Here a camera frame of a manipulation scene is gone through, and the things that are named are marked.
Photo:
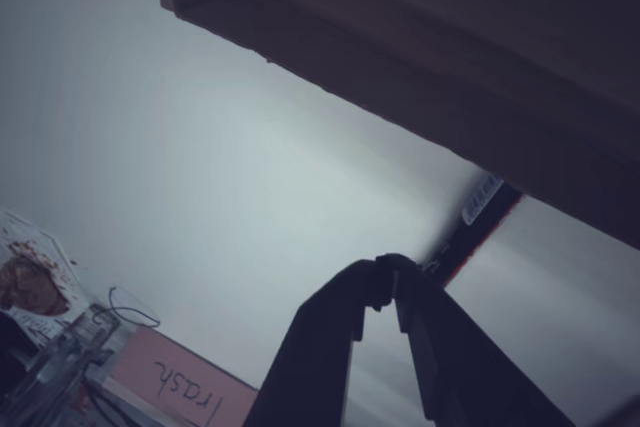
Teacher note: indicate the green capped marker pen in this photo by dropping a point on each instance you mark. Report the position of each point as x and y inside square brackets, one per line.
[480, 227]

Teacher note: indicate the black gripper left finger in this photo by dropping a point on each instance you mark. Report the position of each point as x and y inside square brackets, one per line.
[320, 337]

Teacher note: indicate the white snack packet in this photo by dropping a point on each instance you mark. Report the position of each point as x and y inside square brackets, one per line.
[30, 282]

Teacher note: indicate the pink trash labelled box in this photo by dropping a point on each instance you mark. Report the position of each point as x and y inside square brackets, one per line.
[190, 377]

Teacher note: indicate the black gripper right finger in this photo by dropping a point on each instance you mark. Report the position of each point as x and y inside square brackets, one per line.
[460, 372]

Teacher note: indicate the clear plastic container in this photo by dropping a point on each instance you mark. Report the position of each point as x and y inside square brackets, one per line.
[75, 347]

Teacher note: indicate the open brown cardboard box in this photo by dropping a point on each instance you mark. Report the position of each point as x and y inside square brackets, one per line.
[450, 47]

